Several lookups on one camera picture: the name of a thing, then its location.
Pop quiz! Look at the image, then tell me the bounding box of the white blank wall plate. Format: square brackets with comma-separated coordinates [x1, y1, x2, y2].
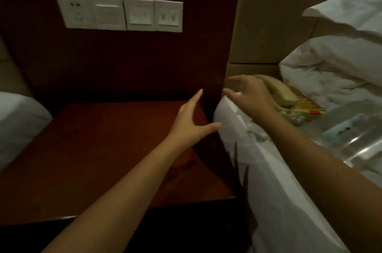
[92, 0, 128, 31]

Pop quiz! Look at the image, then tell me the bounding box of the dark red wooden nightstand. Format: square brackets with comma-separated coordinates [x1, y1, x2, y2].
[0, 100, 249, 253]

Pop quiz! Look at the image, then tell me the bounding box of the beige telephone handset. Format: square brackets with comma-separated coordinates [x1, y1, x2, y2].
[254, 74, 301, 109]

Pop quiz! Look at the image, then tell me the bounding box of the person's left forearm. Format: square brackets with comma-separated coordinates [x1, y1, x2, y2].
[41, 136, 180, 253]

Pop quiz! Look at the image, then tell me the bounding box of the white bed duvet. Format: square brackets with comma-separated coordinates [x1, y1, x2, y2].
[213, 63, 382, 253]

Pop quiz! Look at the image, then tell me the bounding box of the person's right hand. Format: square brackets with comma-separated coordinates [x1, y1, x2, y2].
[222, 75, 279, 123]

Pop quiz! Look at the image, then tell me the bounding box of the white wall socket plate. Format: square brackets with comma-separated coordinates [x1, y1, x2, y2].
[55, 0, 98, 29]

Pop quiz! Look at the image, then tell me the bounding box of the white two-button switch plate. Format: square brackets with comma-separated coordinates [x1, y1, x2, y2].
[154, 0, 184, 33]

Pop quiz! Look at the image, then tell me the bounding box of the white pillow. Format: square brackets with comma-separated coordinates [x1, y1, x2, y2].
[302, 0, 382, 42]
[279, 35, 382, 88]

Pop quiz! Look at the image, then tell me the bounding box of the person's right forearm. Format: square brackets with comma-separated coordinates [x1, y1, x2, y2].
[263, 109, 382, 253]

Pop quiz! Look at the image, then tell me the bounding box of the white neighbouring bed mattress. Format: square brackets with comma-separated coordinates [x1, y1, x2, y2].
[0, 91, 54, 173]

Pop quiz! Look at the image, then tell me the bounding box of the person's left hand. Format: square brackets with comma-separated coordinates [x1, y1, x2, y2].
[167, 89, 222, 153]

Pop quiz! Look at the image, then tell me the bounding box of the white double rocker switch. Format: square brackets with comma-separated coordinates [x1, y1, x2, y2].
[123, 0, 156, 32]

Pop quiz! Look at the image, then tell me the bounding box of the beige padded headboard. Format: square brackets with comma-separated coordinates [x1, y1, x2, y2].
[223, 0, 382, 96]

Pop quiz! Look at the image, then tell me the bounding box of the white coiled telephone cord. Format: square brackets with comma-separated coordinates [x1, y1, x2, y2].
[280, 111, 307, 127]

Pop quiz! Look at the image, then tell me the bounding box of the beige telephone base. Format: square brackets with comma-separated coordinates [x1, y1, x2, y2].
[276, 85, 327, 126]

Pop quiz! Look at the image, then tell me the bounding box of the clear plastic bag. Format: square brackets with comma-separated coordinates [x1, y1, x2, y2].
[301, 99, 382, 174]

